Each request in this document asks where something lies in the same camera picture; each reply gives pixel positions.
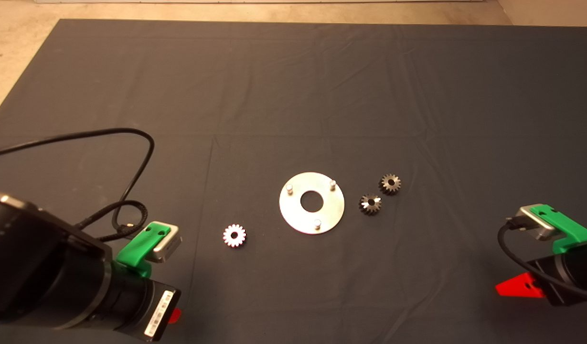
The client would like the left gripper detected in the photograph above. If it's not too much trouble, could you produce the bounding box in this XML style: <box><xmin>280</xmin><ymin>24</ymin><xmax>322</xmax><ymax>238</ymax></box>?
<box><xmin>141</xmin><ymin>279</ymin><xmax>181</xmax><ymax>343</ymax></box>

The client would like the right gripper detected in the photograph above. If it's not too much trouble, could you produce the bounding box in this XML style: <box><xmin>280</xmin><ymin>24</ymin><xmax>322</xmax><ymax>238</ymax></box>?
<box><xmin>495</xmin><ymin>253</ymin><xmax>580</xmax><ymax>307</ymax></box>

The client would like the steel planetary gear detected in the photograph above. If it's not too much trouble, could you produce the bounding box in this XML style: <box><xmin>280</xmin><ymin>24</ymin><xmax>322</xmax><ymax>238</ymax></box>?
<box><xmin>359</xmin><ymin>193</ymin><xmax>382</xmax><ymax>216</ymax></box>
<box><xmin>379</xmin><ymin>173</ymin><xmax>402</xmax><ymax>195</ymax></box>
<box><xmin>223</xmin><ymin>224</ymin><xmax>247</xmax><ymax>248</ymax></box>

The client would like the round metal carrier plate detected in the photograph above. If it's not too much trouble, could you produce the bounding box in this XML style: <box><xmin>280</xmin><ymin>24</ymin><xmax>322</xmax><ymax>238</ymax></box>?
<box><xmin>279</xmin><ymin>172</ymin><xmax>345</xmax><ymax>235</ymax></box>

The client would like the dark grey table cloth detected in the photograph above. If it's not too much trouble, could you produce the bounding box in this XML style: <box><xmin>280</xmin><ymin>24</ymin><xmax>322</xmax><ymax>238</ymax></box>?
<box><xmin>0</xmin><ymin>18</ymin><xmax>587</xmax><ymax>344</ymax></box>

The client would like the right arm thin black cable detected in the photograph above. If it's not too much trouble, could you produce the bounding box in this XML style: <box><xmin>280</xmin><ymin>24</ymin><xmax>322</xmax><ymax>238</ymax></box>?
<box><xmin>498</xmin><ymin>217</ymin><xmax>587</xmax><ymax>301</ymax></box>

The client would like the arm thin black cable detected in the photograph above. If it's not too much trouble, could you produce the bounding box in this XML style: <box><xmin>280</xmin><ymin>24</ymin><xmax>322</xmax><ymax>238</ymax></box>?
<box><xmin>0</xmin><ymin>128</ymin><xmax>155</xmax><ymax>239</ymax></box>
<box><xmin>498</xmin><ymin>217</ymin><xmax>587</xmax><ymax>301</ymax></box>

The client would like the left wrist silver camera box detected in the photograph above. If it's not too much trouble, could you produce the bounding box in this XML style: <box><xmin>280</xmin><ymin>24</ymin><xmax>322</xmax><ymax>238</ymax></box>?
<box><xmin>143</xmin><ymin>225</ymin><xmax>181</xmax><ymax>263</ymax></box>

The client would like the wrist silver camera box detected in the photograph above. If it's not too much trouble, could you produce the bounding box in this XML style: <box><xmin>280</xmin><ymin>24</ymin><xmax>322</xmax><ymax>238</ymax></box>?
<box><xmin>518</xmin><ymin>205</ymin><xmax>559</xmax><ymax>240</ymax></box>
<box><xmin>143</xmin><ymin>225</ymin><xmax>181</xmax><ymax>263</ymax></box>

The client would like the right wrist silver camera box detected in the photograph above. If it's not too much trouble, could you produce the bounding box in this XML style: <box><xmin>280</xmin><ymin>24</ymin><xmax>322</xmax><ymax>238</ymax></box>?
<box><xmin>518</xmin><ymin>205</ymin><xmax>559</xmax><ymax>240</ymax></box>

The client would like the left wrist green camera mount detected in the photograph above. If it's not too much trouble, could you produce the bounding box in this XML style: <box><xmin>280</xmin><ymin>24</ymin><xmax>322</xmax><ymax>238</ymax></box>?
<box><xmin>116</xmin><ymin>221</ymin><xmax>172</xmax><ymax>279</ymax></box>

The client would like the wrist green camera mount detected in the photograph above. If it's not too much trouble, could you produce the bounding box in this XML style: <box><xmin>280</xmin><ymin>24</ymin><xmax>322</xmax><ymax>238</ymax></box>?
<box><xmin>116</xmin><ymin>221</ymin><xmax>172</xmax><ymax>279</ymax></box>
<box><xmin>534</xmin><ymin>204</ymin><xmax>587</xmax><ymax>254</ymax></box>

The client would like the right wrist green camera mount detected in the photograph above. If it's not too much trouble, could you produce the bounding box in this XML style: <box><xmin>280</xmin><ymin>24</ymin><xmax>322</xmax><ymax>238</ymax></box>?
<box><xmin>534</xmin><ymin>204</ymin><xmax>587</xmax><ymax>254</ymax></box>

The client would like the black braided cable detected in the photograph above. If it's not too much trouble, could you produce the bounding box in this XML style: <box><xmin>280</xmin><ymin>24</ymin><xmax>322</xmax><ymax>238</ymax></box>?
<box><xmin>75</xmin><ymin>201</ymin><xmax>148</xmax><ymax>242</ymax></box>

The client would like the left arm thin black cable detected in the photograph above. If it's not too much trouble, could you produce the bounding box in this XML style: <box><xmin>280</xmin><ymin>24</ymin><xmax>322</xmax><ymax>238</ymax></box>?
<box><xmin>0</xmin><ymin>128</ymin><xmax>155</xmax><ymax>239</ymax></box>

